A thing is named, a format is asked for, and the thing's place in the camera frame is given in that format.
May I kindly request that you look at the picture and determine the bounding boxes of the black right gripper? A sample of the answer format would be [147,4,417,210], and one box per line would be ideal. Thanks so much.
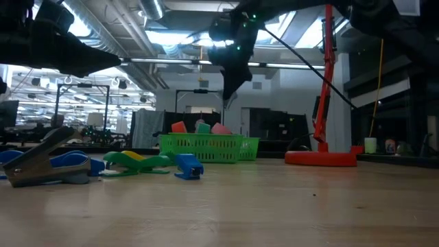
[209,43,254,101]

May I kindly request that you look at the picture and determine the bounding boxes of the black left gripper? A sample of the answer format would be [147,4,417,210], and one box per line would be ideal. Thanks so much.
[0,0,121,78]

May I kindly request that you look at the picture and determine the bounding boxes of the green stapler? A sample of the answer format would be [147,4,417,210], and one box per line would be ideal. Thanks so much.
[158,151,176,165]
[102,150,172,178]

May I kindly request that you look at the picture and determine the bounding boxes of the dark grey staple remover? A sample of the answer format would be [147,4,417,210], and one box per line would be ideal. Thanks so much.
[0,126,92,189]

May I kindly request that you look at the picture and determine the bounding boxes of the black partition curtain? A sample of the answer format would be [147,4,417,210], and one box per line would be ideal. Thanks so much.
[164,110,222,134]

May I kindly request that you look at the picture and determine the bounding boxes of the green plastic basket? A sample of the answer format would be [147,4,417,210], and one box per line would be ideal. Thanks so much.
[158,132,245,164]
[239,137,261,162]

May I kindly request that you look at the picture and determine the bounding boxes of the long ceiling light bar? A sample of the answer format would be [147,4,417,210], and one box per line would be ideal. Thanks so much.
[119,57,326,69]

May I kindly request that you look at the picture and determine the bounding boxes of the grey cloth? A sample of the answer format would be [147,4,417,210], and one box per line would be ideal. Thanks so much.
[132,108,165,149]

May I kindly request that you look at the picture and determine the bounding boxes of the red desk lamp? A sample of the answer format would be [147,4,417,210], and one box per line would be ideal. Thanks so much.
[284,3,358,168]

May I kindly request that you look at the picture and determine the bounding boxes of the green cup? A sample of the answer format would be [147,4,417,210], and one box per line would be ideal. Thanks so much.
[364,137,377,154]

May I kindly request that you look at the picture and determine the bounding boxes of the black station frame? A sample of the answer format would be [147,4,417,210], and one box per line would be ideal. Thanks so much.
[54,83,111,128]
[174,89,226,125]

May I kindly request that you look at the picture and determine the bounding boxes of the black camera cable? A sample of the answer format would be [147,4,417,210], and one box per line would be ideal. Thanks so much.
[262,27,358,110]

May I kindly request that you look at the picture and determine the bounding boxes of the silver air duct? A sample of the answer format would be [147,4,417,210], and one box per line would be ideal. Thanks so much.
[139,0,165,21]

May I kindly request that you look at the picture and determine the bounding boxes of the yellow extension cord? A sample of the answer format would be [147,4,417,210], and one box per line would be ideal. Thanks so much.
[368,38,385,138]

